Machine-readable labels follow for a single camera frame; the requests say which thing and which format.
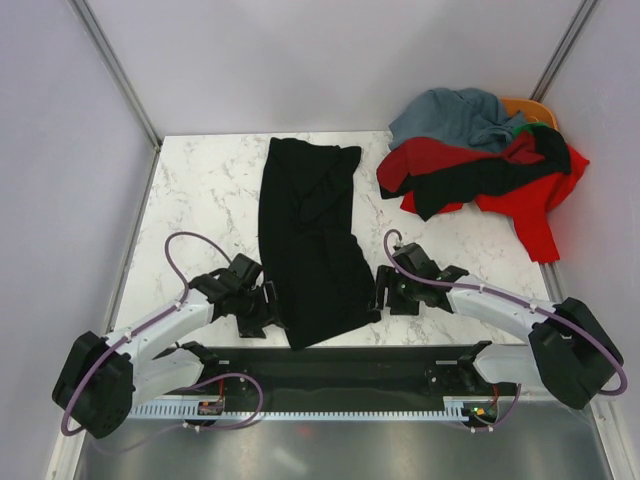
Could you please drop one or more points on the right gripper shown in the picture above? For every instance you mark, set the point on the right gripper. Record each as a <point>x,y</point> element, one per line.
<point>402,308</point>

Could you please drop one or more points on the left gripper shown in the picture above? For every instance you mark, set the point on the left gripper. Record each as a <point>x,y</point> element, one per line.
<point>268,313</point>

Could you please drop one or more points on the black t-shirt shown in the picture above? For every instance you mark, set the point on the black t-shirt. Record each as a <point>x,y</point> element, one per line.
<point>437,174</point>
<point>322,281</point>

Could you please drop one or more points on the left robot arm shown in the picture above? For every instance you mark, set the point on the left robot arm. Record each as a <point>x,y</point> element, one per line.
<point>105,377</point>

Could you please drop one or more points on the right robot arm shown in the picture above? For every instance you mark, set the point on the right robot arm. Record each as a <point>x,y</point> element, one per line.
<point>561,347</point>

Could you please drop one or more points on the black t-shirt in pile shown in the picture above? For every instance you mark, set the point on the black t-shirt in pile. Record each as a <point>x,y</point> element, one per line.
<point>437,174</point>

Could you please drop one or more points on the grey-blue t-shirt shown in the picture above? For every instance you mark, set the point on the grey-blue t-shirt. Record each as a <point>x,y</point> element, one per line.
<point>469,118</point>

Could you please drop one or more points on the green garment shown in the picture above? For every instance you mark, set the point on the green garment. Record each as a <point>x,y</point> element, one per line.
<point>529,128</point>

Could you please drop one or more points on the orange basket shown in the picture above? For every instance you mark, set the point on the orange basket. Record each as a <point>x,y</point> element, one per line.
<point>533,111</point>

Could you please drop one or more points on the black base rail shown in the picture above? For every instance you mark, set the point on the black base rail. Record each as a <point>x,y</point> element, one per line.
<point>382,378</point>

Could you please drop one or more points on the white cable duct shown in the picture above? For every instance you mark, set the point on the white cable duct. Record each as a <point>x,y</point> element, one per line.
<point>191,409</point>

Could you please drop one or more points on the aluminium extrusion frame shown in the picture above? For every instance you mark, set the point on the aluminium extrusion frame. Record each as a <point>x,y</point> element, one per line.
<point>530,436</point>

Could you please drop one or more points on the left aluminium corner post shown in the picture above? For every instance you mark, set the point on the left aluminium corner post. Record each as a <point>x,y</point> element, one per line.
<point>108,55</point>

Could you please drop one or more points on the aluminium corner post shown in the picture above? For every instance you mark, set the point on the aluminium corner post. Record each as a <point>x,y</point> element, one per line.
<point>108,55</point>
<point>567,42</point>

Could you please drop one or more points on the right aluminium corner post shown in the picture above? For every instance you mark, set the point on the right aluminium corner post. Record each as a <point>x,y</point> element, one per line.
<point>567,42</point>

